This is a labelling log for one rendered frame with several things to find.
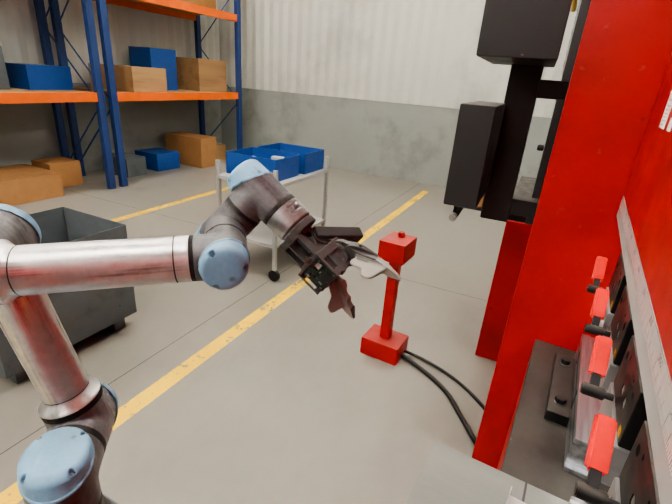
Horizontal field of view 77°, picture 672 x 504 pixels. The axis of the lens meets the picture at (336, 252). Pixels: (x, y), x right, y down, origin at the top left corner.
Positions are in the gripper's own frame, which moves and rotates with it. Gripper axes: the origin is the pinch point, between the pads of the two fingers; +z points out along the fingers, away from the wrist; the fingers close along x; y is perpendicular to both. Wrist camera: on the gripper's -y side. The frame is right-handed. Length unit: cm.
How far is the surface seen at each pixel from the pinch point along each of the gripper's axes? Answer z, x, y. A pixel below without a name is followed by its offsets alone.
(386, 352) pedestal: 50, -140, -128
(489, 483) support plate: 37.2, -5.3, 7.9
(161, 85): -385, -358, -399
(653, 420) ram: 24.3, 32.2, 19.6
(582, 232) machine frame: 35, 11, -75
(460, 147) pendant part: -9, -2, -91
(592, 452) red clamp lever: 25.2, 24.7, 20.7
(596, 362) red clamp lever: 27.8, 22.8, 1.0
